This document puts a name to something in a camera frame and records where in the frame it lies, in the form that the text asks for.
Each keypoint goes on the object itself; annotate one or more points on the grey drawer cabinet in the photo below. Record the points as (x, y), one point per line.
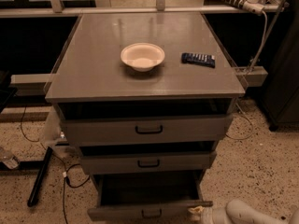
(91, 70)

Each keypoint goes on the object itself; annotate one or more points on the clear plastic bottle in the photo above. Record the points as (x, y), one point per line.
(9, 159)

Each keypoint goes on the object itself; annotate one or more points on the black bar on floor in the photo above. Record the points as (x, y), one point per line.
(33, 198)

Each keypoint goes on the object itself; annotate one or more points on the dark blue snack packet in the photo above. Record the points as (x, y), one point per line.
(198, 59)

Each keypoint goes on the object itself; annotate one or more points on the white power strip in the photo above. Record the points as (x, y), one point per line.
(252, 6)

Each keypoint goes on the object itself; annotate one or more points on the grey drawer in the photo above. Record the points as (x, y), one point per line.
(144, 122)
(142, 158)
(147, 195)

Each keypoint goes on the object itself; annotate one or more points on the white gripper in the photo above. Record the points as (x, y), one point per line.
(207, 215)

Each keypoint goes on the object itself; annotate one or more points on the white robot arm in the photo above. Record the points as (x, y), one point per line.
(236, 212)

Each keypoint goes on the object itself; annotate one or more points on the white paper bowl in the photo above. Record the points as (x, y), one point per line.
(142, 57)

